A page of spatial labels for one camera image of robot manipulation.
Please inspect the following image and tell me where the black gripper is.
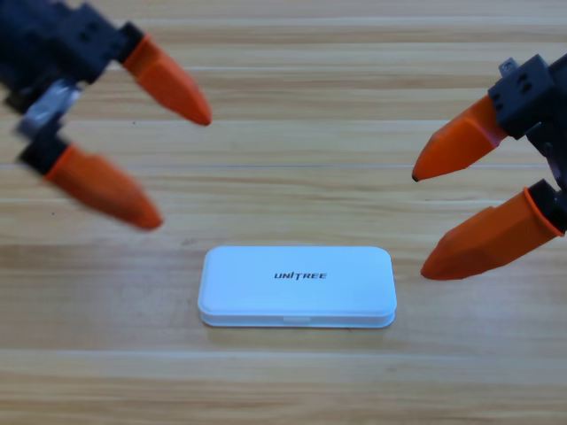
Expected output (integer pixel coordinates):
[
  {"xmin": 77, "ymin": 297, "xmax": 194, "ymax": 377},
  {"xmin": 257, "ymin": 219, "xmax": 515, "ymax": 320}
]
[
  {"xmin": 0, "ymin": 0, "xmax": 86, "ymax": 135},
  {"xmin": 411, "ymin": 52, "xmax": 567, "ymax": 282}
]

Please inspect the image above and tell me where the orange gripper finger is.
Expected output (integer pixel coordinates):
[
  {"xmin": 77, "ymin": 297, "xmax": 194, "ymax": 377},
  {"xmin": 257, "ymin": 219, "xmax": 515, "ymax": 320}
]
[
  {"xmin": 52, "ymin": 3, "xmax": 214, "ymax": 128},
  {"xmin": 19, "ymin": 129, "xmax": 165, "ymax": 232}
]

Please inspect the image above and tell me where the white Unitree pencil case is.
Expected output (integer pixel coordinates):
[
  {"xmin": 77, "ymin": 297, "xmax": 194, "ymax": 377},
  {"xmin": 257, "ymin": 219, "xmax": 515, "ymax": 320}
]
[{"xmin": 197, "ymin": 245, "xmax": 398, "ymax": 329}]

